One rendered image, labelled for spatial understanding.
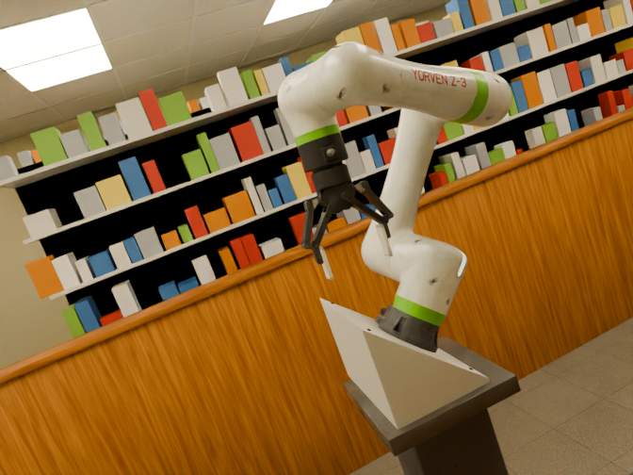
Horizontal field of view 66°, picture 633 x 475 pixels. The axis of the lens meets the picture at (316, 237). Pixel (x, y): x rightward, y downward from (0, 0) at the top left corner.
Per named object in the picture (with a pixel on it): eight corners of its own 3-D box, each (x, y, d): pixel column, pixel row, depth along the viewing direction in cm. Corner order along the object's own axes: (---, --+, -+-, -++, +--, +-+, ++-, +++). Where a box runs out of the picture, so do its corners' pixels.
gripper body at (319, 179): (313, 171, 94) (328, 218, 95) (352, 158, 96) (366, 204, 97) (303, 175, 101) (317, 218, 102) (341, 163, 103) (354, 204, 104)
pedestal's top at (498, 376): (347, 396, 133) (342, 383, 132) (447, 347, 139) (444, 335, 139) (394, 457, 102) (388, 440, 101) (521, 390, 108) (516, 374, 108)
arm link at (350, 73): (434, 126, 111) (428, 78, 111) (478, 111, 102) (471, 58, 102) (309, 112, 88) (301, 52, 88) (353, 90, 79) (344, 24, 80)
